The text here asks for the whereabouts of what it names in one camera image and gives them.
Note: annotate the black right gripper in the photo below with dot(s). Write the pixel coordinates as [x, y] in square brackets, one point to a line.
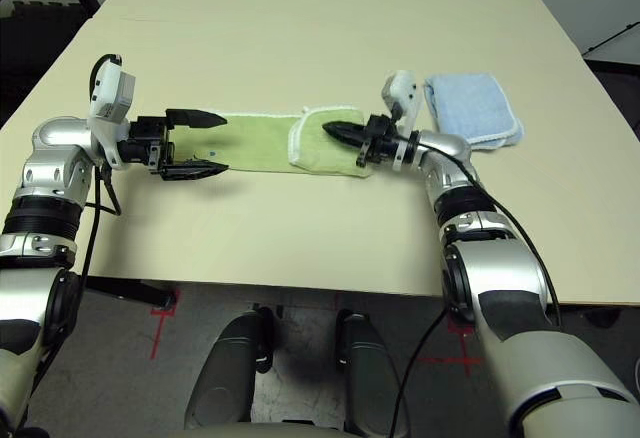
[385, 143]

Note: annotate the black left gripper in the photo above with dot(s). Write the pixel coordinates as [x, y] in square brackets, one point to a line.
[145, 140]

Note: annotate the green towel with white trim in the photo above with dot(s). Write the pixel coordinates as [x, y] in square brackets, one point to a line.
[260, 138]

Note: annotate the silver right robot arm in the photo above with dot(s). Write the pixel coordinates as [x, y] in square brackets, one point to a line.
[500, 268]

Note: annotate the folded light blue towel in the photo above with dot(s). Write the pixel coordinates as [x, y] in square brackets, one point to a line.
[470, 108]

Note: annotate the black table foot bar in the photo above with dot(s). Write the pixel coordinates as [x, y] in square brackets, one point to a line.
[135, 290]

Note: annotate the dark grey right robot leg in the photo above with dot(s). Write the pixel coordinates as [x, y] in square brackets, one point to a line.
[370, 378]

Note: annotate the grey robot torso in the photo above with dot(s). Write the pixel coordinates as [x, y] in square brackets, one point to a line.
[250, 432]

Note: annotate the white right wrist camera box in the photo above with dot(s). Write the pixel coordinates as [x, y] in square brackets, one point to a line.
[402, 88]

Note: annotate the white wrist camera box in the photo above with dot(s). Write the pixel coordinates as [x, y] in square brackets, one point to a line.
[112, 90]
[402, 88]

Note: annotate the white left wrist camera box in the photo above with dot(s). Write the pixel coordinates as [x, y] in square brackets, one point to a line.
[112, 90]

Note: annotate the black metal frame furniture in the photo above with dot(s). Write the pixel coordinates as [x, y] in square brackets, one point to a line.
[620, 78]

